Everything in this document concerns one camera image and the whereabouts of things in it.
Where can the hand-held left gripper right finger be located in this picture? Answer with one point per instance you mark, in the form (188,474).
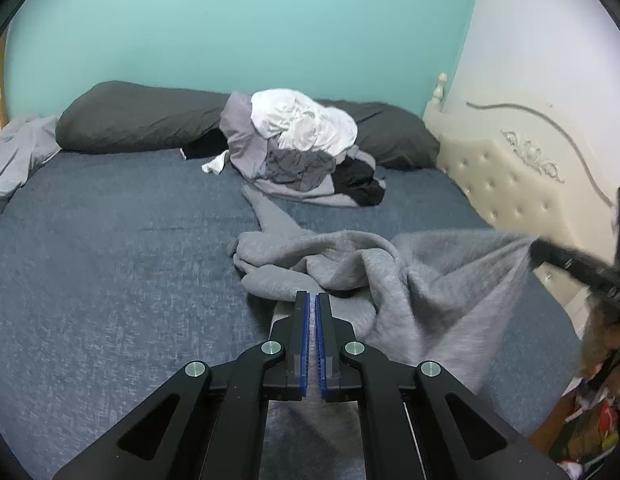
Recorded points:
(321,340)

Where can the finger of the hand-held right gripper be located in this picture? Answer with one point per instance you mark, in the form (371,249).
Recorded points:
(560,259)

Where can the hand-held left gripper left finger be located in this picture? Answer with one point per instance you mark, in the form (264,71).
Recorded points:
(302,340)

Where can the grey knit sweater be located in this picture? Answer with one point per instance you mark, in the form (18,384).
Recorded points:
(420,290)

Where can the pile of mixed clothes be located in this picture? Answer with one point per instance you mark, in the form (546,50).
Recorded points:
(245,145)

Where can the person's right hand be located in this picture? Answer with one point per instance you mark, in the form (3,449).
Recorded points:
(597,340)

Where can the cream tufted headboard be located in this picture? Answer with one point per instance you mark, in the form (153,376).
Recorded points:
(520,185)

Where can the colourful floor clutter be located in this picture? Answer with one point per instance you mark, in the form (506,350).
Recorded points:
(585,430)

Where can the black garment with grey stripe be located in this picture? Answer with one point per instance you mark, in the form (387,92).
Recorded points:
(360,182)

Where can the dark grey crumpled garment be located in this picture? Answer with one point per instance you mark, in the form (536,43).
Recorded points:
(297,170)

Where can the small white cloth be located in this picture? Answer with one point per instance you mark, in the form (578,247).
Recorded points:
(215,164)

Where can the black garment with white tag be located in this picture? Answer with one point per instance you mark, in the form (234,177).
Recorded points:
(205,146)

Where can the white shirt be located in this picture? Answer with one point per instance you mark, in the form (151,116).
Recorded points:
(300,120)

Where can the long dark grey pillow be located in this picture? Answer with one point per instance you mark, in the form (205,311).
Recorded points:
(135,115)

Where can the light grey blanket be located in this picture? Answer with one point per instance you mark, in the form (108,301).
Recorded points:
(17,152)

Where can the wooden window frame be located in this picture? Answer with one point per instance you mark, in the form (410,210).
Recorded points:
(0,90)

